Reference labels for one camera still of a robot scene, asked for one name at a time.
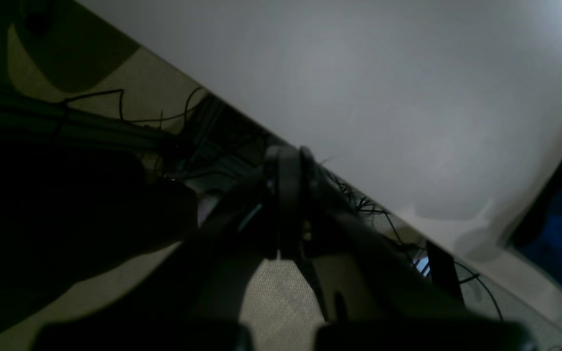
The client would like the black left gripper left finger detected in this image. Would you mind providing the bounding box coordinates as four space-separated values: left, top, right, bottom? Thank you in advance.
33 146 289 351

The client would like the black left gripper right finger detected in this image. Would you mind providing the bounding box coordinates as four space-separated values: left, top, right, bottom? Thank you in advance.
288 147 535 351

